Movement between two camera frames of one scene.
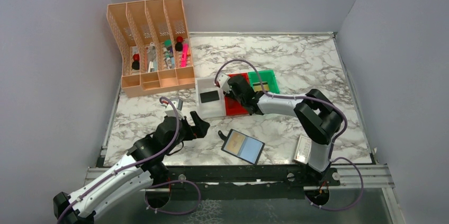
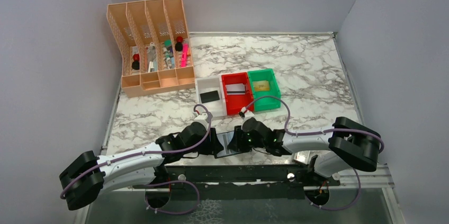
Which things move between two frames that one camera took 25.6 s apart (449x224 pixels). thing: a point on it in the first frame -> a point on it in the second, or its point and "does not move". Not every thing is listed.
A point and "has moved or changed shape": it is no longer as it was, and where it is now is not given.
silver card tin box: (303, 151) has moved or changed shape
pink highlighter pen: (183, 59) does not move
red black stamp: (135, 64) does not move
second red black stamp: (178, 46) does not move
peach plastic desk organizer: (151, 35) does not move
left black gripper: (189, 128) -> (213, 141)
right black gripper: (237, 86) -> (237, 140)
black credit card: (209, 96) does not move
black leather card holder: (251, 150) has moved or changed shape
